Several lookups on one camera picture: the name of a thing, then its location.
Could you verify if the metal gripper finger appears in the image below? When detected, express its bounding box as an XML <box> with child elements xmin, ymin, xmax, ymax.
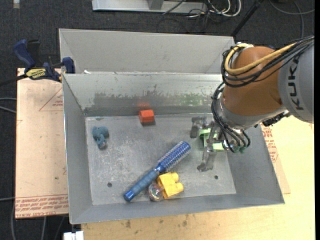
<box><xmin>196</xmin><ymin>144</ymin><xmax>219</xmax><ymax>173</ymax></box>
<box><xmin>189</xmin><ymin>115</ymin><xmax>210</xmax><ymax>139</ymax></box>

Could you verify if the yellow toy building block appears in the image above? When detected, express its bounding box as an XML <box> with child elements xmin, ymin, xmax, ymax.
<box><xmin>156</xmin><ymin>171</ymin><xmax>185</xmax><ymax>200</ymax></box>

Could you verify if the blue hairbrush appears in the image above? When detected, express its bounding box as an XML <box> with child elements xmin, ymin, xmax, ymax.
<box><xmin>123</xmin><ymin>140</ymin><xmax>192</xmax><ymax>202</ymax></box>

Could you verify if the red block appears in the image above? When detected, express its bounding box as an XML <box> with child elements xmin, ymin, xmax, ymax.
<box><xmin>138</xmin><ymin>109</ymin><xmax>156</xmax><ymax>125</ymax></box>

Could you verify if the clear glass ball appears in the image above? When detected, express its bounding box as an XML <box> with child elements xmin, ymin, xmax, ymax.
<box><xmin>148</xmin><ymin>183</ymin><xmax>166</xmax><ymax>202</ymax></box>

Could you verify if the grey metal bin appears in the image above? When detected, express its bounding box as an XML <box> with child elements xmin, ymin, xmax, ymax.
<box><xmin>58</xmin><ymin>28</ymin><xmax>286</xmax><ymax>225</ymax></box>

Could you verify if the blue-grey toy animal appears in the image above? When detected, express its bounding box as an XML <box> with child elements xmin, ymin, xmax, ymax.
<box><xmin>91</xmin><ymin>125</ymin><xmax>110</xmax><ymax>150</ymax></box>

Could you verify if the brown cardboard board, red print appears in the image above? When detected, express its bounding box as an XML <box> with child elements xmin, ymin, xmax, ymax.
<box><xmin>14</xmin><ymin>67</ymin><xmax>292</xmax><ymax>220</ymax></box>

